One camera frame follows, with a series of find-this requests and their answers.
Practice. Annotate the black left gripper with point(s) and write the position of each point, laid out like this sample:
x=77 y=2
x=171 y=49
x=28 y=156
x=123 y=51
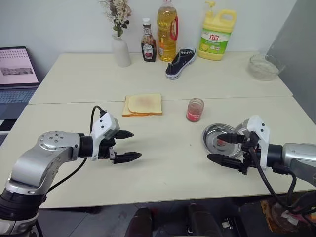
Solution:
x=107 y=149

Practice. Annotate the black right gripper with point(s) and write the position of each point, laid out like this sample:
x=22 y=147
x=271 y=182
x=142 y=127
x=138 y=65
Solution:
x=249 y=158

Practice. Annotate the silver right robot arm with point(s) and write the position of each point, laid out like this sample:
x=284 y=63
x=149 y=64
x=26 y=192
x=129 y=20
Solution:
x=296 y=155

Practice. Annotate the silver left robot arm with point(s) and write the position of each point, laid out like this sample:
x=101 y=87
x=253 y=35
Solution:
x=49 y=148

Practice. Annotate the plain bread slice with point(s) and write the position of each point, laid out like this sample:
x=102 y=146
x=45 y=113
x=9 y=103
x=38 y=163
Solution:
x=125 y=112

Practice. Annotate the toasted bread slice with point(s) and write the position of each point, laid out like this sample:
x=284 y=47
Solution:
x=145 y=102

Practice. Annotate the glass jam jar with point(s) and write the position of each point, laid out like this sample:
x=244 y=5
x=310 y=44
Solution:
x=195 y=111

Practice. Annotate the round metal dish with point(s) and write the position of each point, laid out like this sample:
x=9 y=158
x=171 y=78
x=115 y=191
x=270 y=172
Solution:
x=212 y=138

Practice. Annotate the dark rounded shape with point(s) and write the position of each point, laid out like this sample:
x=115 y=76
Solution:
x=205 y=222
x=139 y=223

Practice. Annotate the clear bag with clutter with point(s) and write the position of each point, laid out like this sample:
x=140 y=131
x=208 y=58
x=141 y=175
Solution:
x=284 y=217

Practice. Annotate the clear glass bowl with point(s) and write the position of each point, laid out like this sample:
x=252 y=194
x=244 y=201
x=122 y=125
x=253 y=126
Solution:
x=265 y=67

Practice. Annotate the white ceramic vase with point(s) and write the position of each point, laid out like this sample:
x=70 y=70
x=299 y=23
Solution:
x=121 y=51

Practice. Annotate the black canvas sneaker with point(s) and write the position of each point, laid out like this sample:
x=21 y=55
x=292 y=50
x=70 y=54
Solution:
x=180 y=64

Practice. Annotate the ketchup bottle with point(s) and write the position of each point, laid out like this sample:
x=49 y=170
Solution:
x=148 y=47

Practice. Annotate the yellow detergent bottle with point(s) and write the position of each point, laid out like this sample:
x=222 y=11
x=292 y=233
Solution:
x=214 y=37

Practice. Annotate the cooking oil bottle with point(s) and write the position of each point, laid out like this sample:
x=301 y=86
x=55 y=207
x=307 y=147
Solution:
x=166 y=32

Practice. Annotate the dried flower bouquet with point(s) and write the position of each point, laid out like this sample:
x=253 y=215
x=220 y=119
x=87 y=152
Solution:
x=118 y=12

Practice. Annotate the open grey laptop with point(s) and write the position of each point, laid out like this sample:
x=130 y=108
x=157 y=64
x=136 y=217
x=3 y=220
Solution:
x=17 y=66

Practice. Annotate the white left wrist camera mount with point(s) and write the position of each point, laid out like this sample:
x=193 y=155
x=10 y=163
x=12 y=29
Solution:
x=102 y=126

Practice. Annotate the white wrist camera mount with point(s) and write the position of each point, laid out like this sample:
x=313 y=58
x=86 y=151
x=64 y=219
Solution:
x=102 y=126
x=259 y=128

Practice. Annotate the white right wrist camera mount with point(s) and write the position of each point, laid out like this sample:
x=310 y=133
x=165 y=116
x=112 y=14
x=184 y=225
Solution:
x=259 y=128

